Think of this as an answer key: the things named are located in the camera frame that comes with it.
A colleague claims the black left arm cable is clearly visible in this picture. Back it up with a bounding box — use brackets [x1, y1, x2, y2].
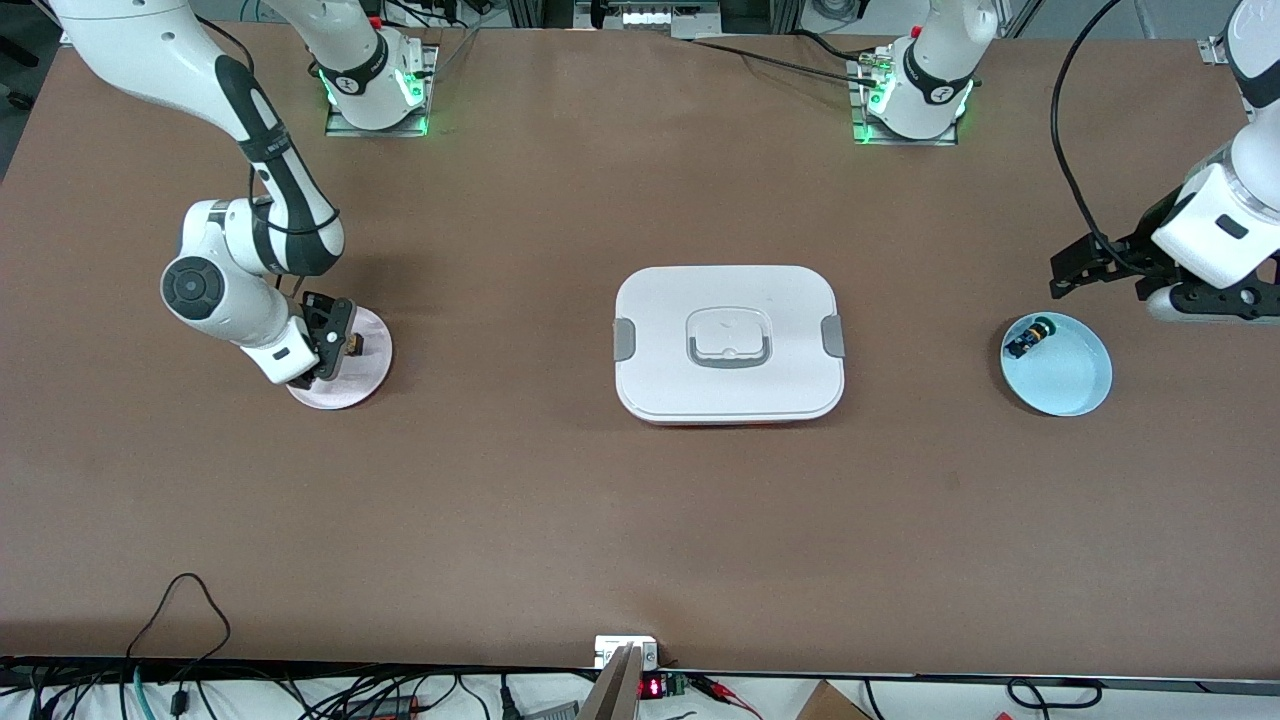
[1050, 0, 1151, 276]

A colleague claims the small white mount block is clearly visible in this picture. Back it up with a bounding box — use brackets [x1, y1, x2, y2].
[594, 636, 661, 671]

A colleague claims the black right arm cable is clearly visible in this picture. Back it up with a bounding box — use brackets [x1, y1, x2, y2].
[248, 165, 343, 237]

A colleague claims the white lidded storage container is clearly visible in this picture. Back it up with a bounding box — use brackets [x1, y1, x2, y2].
[613, 265, 846, 427]

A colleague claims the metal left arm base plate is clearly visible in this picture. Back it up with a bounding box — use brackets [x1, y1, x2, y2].
[850, 50, 959, 147]

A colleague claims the light blue round plate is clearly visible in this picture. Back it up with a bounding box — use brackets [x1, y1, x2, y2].
[1000, 312, 1113, 417]

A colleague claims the black oval cable loop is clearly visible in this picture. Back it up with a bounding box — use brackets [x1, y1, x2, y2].
[1005, 678, 1103, 711]

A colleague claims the brown cardboard piece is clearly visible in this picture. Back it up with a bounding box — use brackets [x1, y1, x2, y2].
[795, 680, 871, 720]

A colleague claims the pink round plate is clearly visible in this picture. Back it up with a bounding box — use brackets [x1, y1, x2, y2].
[288, 305, 394, 411]

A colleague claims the white electronics box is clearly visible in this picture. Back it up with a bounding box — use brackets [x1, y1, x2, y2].
[575, 0, 723, 33]

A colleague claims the grey aluminium profile bar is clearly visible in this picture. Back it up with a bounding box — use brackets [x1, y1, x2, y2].
[580, 645, 643, 720]

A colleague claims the black looped cable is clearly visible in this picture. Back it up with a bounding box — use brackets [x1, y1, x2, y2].
[125, 573, 233, 691]

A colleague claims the black cable to base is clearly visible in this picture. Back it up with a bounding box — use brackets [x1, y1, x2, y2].
[690, 35, 881, 86]

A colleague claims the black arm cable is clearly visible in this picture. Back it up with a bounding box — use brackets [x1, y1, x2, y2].
[248, 165, 343, 237]
[1050, 0, 1151, 276]

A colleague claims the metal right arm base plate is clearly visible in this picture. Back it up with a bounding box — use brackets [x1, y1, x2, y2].
[325, 45, 439, 138]

